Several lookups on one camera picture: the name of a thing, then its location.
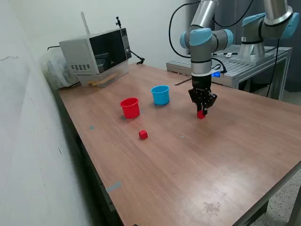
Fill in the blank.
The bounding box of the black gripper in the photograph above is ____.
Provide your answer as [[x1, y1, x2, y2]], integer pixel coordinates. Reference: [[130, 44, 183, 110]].
[[188, 74, 218, 117]]

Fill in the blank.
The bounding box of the aluminium robot base table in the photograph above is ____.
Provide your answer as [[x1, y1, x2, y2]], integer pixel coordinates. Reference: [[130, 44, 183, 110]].
[[166, 43, 293, 101]]

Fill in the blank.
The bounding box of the blue plastic cup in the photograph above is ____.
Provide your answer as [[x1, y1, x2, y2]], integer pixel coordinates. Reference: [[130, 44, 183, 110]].
[[150, 85, 170, 106]]

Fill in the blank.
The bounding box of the red plastic cup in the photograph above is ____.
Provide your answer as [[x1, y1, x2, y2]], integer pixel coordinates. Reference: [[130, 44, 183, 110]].
[[119, 97, 141, 120]]

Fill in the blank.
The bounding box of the clear plastic box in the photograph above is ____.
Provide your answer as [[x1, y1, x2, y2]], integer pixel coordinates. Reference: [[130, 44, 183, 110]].
[[76, 60, 130, 88]]

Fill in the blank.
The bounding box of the wooden stick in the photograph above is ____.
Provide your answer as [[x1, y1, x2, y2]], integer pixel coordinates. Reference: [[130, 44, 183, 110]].
[[87, 73, 118, 85], [91, 76, 118, 87]]

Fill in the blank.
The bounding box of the long grey tape strip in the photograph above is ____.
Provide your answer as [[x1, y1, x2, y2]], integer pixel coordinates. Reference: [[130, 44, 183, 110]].
[[105, 181, 122, 193]]

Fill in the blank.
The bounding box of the silver microwave oven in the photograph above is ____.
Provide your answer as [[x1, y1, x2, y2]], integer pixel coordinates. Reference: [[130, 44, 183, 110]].
[[58, 27, 132, 76]]

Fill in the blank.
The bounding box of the white rod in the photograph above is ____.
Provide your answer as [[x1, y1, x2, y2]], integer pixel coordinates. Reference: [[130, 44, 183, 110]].
[[80, 11, 91, 35]]

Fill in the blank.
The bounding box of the clear plastic bag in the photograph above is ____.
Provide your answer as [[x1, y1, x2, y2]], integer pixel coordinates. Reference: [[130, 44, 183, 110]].
[[39, 48, 82, 89]]

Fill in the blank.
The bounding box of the black cable with silver connector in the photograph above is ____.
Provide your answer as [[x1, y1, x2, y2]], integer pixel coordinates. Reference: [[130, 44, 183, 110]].
[[213, 51, 238, 57]]

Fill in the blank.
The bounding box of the black hanging cable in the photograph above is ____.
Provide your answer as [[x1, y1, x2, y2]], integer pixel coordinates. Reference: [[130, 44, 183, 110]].
[[266, 39, 281, 97]]

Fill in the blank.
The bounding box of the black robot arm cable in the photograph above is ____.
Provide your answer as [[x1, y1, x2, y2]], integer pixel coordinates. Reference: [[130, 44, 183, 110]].
[[168, 0, 255, 73]]

